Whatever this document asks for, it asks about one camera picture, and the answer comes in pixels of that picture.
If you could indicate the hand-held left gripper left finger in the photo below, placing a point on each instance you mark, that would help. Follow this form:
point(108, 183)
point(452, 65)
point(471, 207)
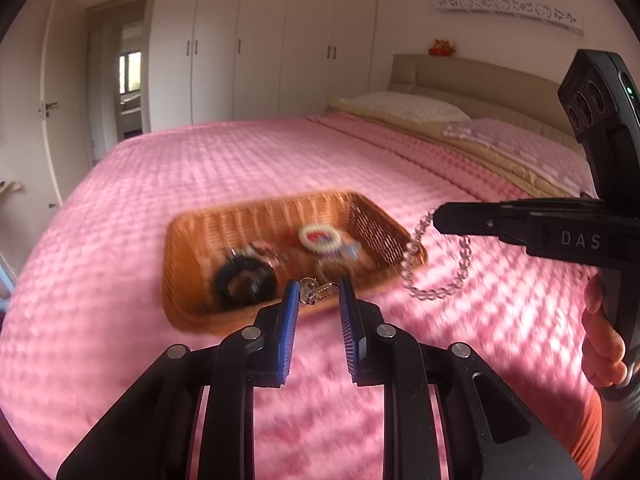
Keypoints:
point(287, 330)

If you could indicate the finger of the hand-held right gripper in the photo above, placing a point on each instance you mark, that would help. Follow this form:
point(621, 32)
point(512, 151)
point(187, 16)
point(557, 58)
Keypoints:
point(475, 220)

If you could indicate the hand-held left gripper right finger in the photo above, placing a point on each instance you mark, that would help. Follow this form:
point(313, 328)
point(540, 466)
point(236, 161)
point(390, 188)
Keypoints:
point(348, 330)

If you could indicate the black wrist watch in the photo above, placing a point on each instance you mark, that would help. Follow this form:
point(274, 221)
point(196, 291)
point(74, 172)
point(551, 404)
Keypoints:
point(245, 280)

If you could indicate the woven wicker basket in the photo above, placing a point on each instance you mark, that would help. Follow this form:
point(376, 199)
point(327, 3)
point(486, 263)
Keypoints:
point(200, 240)

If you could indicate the person's right forearm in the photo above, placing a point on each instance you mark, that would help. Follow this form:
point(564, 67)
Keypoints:
point(585, 435)

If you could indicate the person's right hand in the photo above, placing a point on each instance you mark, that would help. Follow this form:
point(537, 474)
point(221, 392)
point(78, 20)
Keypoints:
point(602, 345)

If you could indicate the beige quilt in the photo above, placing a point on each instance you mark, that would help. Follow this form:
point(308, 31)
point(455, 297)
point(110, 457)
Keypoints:
point(480, 152)

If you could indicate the pink patterned pillow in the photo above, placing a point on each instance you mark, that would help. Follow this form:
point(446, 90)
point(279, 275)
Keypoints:
point(525, 150)

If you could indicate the cream patterned pillow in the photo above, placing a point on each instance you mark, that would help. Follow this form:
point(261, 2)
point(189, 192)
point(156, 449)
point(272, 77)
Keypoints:
point(400, 105)

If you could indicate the beige padded headboard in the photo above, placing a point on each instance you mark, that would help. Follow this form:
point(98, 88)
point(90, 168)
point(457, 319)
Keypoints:
point(480, 80)

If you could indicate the red plush toy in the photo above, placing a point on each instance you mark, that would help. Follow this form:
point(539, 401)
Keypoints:
point(442, 47)

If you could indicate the pink fleece blanket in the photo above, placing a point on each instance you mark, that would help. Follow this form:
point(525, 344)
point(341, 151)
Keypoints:
point(150, 170)

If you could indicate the white wardrobe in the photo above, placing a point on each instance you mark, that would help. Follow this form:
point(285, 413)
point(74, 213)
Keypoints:
point(260, 45)

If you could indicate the window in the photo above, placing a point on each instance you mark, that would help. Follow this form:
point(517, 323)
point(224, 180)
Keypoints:
point(129, 72)

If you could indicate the white door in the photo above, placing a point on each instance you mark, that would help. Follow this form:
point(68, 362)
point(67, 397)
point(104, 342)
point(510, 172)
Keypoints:
point(52, 105)

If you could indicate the white carved wall shelf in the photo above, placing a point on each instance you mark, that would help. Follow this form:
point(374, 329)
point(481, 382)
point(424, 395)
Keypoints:
point(510, 10)

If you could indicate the small wooden wall shelf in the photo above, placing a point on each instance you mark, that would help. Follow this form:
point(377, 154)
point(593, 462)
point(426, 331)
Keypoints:
point(9, 186)

